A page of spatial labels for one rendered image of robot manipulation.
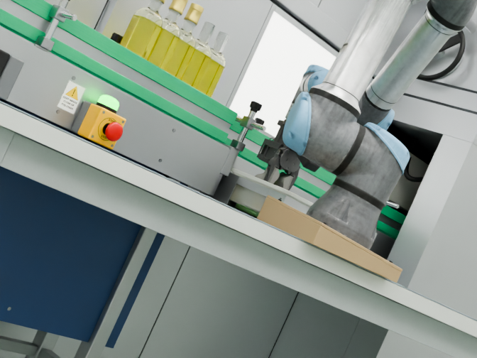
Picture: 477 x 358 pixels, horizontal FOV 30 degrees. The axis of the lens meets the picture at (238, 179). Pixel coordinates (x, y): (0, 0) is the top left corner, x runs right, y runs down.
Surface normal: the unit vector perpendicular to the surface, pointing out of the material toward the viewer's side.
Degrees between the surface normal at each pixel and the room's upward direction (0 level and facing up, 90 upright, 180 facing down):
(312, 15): 90
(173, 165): 90
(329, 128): 88
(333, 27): 90
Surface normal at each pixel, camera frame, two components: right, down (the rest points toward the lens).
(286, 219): -0.79, -0.38
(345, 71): -0.29, -0.23
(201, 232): 0.45, 0.17
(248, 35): 0.66, 0.28
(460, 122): -0.63, -0.32
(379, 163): 0.11, 0.04
